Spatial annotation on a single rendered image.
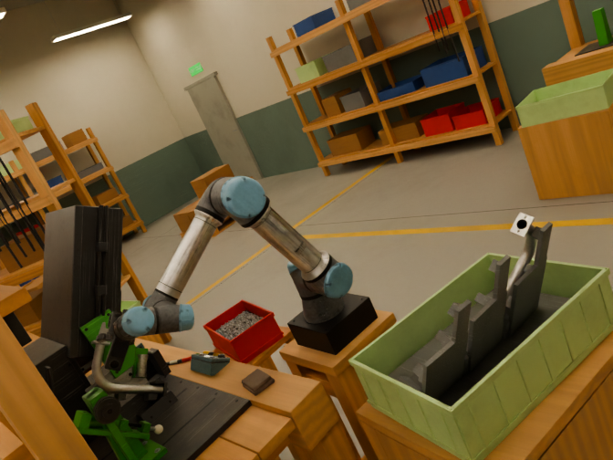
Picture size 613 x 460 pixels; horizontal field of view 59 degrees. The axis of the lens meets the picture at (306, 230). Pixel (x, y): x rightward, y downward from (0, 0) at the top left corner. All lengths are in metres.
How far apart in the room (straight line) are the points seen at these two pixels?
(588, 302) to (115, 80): 11.09
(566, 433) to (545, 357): 0.18
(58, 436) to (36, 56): 10.61
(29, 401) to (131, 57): 11.26
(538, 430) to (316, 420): 0.62
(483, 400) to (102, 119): 10.84
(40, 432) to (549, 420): 1.13
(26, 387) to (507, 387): 1.06
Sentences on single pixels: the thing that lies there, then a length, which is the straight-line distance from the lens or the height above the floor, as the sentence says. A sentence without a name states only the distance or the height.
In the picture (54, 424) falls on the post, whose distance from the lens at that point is 1.33.
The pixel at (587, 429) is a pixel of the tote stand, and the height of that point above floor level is 0.69.
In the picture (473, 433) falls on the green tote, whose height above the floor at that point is 0.87.
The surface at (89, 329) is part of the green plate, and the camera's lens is 2.01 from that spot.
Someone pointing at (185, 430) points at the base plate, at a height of 0.90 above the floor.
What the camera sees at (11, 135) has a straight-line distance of 4.51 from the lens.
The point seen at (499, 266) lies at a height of 1.13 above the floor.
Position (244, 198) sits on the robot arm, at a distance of 1.54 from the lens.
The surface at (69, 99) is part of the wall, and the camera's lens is 11.62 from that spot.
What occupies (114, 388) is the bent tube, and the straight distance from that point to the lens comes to 1.98.
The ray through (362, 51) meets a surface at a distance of 7.42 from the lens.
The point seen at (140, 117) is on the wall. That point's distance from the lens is 12.03.
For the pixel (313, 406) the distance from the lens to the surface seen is 1.69.
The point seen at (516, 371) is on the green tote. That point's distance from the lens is 1.43.
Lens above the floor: 1.77
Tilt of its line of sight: 16 degrees down
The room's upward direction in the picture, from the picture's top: 25 degrees counter-clockwise
